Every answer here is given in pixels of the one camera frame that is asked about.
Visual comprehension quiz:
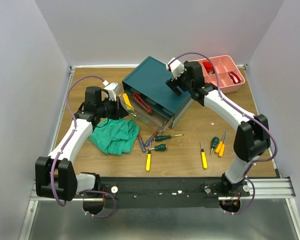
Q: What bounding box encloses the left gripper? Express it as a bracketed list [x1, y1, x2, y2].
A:
[97, 95, 130, 121]

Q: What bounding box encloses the yellow utility knife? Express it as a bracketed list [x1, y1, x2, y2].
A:
[122, 93, 135, 112]

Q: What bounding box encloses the clear drawer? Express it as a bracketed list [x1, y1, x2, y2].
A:
[119, 93, 173, 133]

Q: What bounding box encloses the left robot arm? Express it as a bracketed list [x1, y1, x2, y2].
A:
[35, 83, 128, 201]

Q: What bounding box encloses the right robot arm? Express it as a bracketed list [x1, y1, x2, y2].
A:
[166, 58, 271, 196]

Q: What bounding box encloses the teal drawer cabinet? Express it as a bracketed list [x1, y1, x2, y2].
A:
[122, 56, 194, 129]

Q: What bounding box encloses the green cloth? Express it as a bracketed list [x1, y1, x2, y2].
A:
[88, 118, 140, 156]

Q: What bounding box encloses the green long screwdriver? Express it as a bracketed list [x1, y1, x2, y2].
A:
[154, 134, 184, 142]

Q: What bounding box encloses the pink divided organizer tray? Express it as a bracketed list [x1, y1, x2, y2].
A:
[196, 55, 246, 94]

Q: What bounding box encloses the yellow screwdriver left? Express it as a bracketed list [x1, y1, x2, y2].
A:
[145, 142, 152, 172]

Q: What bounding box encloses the yellow screwdriver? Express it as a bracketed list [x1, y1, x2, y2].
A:
[200, 142, 208, 170]
[145, 142, 152, 172]

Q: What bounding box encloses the green stubby screwdriver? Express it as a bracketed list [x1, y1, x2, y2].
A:
[148, 144, 167, 152]

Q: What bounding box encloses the red white item in tray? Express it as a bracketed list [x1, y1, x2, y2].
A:
[228, 71, 242, 85]

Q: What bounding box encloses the green small screwdriver right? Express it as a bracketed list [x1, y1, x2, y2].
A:
[210, 136, 220, 155]

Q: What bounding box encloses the yellow screwdriver middle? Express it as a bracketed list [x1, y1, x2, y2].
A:
[200, 142, 208, 170]

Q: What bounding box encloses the orange screwdriver long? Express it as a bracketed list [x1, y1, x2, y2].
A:
[214, 129, 228, 154]

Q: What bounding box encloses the orange screwdriver short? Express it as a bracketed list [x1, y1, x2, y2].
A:
[218, 144, 225, 157]

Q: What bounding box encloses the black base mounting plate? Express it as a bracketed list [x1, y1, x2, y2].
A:
[76, 177, 252, 209]

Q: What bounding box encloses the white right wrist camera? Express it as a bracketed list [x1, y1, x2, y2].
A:
[166, 57, 185, 79]

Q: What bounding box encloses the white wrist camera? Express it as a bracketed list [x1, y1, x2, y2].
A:
[102, 80, 121, 101]
[166, 57, 185, 79]

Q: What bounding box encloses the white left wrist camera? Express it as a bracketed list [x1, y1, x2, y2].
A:
[102, 80, 121, 101]

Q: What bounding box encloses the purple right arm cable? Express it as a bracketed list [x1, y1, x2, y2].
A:
[167, 52, 280, 217]

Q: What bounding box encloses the aluminium rail frame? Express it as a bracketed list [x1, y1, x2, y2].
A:
[17, 65, 300, 240]

